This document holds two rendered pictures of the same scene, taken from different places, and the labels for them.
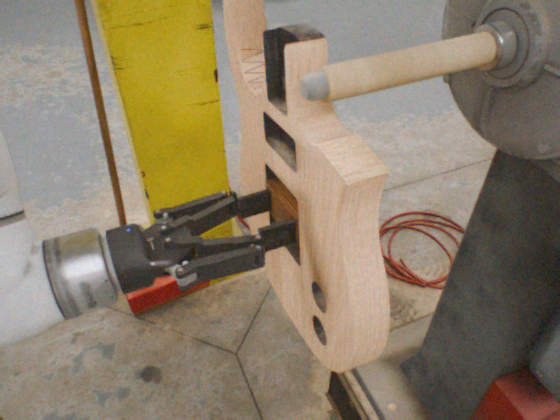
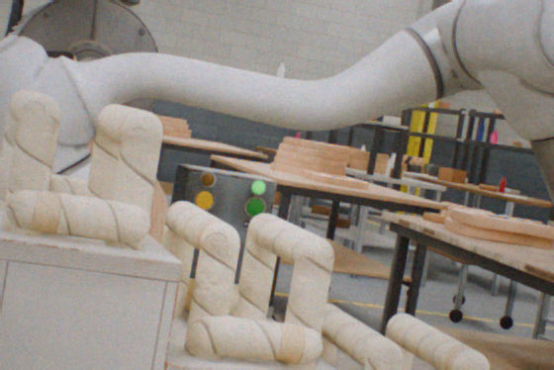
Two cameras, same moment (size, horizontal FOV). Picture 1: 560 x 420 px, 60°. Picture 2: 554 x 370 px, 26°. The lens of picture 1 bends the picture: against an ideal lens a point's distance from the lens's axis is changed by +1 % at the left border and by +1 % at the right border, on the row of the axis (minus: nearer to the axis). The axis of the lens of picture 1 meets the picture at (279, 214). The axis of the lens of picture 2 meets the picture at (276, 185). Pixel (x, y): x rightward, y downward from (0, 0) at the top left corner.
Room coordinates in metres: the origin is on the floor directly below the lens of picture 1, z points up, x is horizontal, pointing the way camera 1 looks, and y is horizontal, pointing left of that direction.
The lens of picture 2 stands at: (-0.07, 1.71, 1.22)
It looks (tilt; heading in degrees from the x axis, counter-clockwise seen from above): 3 degrees down; 276
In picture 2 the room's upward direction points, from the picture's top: 10 degrees clockwise
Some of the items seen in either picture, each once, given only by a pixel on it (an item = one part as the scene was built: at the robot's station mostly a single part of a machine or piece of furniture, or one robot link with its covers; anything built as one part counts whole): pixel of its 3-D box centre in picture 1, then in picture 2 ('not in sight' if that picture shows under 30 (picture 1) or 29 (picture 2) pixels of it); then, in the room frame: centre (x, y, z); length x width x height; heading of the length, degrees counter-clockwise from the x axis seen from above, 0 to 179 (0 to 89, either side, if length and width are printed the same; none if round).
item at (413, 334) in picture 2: not in sight; (434, 347); (-0.12, 0.56, 1.04); 0.20 x 0.03 x 0.03; 112
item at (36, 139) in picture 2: not in sight; (31, 173); (0.22, 0.79, 1.15); 0.03 x 0.03 x 0.09
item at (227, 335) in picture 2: not in sight; (256, 338); (0.03, 0.72, 1.04); 0.11 x 0.03 x 0.03; 23
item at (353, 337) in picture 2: not in sight; (353, 337); (-0.04, 0.59, 1.04); 0.20 x 0.03 x 0.03; 112
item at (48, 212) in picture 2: not in sight; (78, 216); (0.18, 0.78, 1.12); 0.11 x 0.03 x 0.03; 23
